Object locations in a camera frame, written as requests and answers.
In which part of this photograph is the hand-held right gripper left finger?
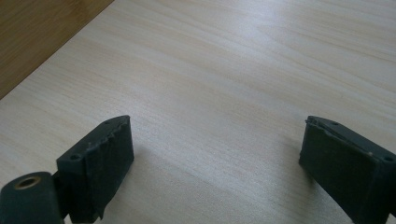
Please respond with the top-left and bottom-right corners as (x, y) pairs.
(56, 115), (135, 224)

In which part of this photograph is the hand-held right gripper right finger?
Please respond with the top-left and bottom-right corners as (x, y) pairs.
(298, 115), (396, 224)

